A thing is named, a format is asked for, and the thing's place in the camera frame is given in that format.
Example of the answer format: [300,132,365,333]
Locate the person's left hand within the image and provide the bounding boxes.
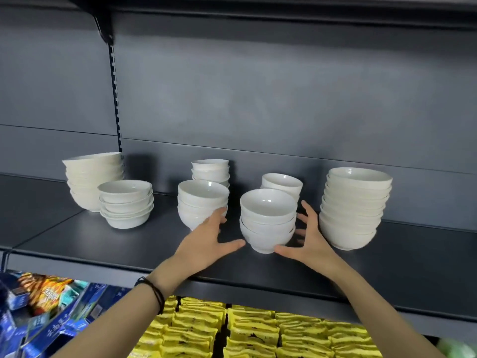
[173,207,246,278]

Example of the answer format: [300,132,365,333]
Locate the person's right hand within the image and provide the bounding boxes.
[274,200,349,280]

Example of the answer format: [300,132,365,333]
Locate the off-white ceramic bowl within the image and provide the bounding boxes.
[326,175,393,200]
[322,193,388,219]
[319,212,382,252]
[327,167,394,190]
[324,184,390,209]
[320,203,384,228]

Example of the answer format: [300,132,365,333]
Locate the group of white bowls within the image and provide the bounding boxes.
[122,139,477,232]
[68,180,155,230]

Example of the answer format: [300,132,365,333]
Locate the cream ceramic bowl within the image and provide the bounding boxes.
[62,152,123,170]
[66,171,125,185]
[65,164,124,178]

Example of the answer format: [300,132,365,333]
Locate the person's right forearm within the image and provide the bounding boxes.
[329,263,444,358]

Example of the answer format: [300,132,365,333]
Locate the person's left forearm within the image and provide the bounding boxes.
[52,257,193,358]

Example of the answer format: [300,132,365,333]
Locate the yellow packets shelf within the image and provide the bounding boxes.
[126,296,385,358]

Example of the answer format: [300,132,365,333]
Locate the teal packet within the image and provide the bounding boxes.
[56,281,90,314]

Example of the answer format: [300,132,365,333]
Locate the orange snack packet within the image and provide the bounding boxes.
[18,273,75,317]

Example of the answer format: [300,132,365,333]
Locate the large grey metal back panel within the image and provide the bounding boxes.
[0,7,118,137]
[111,10,477,175]

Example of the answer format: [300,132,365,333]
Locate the green packets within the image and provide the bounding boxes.
[436,337,477,358]

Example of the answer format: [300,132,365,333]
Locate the row of blue boxes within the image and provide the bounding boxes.
[0,271,131,358]

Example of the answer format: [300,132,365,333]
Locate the narrow grey metal back panel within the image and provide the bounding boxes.
[0,124,122,181]

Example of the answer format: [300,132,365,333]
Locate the black cord bracelet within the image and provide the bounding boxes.
[134,276,166,316]

